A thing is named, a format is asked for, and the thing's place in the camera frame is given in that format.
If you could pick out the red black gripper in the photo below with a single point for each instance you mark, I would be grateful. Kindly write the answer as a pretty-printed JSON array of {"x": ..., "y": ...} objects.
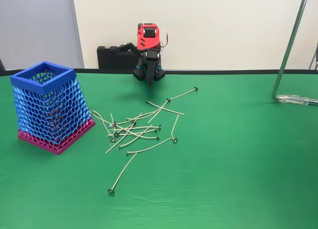
[{"x": 150, "y": 69}]

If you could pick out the candle wick with metal tab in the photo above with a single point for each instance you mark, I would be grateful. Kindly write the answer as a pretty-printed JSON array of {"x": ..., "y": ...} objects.
[
  {"x": 134, "y": 123},
  {"x": 157, "y": 137},
  {"x": 147, "y": 101},
  {"x": 128, "y": 153},
  {"x": 195, "y": 88},
  {"x": 127, "y": 119},
  {"x": 159, "y": 127},
  {"x": 156, "y": 130},
  {"x": 116, "y": 134},
  {"x": 111, "y": 190},
  {"x": 120, "y": 147},
  {"x": 175, "y": 140},
  {"x": 111, "y": 125},
  {"x": 114, "y": 122},
  {"x": 112, "y": 140},
  {"x": 168, "y": 99}
]

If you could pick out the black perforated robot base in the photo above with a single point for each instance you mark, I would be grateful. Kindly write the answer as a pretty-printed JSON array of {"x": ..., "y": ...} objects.
[{"x": 137, "y": 75}]

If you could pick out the blue magenta lattice basket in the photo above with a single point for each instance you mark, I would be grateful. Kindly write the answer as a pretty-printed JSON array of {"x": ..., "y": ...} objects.
[{"x": 49, "y": 109}]

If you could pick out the black plastic tool case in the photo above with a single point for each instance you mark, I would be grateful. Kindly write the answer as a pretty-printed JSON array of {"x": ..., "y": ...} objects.
[{"x": 109, "y": 58}]

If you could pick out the green cloth with black border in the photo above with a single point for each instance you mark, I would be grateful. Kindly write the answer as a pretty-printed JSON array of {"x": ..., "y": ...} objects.
[{"x": 223, "y": 164}]

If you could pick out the chrome stand pole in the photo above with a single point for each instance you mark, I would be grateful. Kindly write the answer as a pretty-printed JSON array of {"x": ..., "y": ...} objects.
[{"x": 297, "y": 15}]

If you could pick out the black gripper camera mount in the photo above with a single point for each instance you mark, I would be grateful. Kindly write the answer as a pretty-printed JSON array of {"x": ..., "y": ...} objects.
[{"x": 126, "y": 46}]

